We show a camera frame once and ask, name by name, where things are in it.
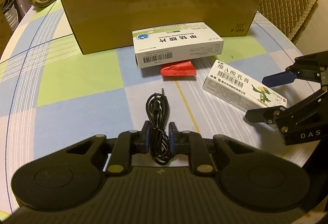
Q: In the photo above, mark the white tablets medicine box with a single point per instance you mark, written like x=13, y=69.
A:
x=171, y=43

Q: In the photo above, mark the red candy packet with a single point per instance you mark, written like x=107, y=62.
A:
x=178, y=69

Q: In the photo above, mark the checkered tablecloth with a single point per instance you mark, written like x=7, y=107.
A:
x=53, y=96

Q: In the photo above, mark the long white ointment box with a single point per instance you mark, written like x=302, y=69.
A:
x=239, y=89

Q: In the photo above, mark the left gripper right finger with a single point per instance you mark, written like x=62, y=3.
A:
x=193, y=145

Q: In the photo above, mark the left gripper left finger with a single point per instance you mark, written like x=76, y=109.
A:
x=126, y=145

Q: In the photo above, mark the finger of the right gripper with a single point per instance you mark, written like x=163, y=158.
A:
x=312, y=67
x=271, y=113

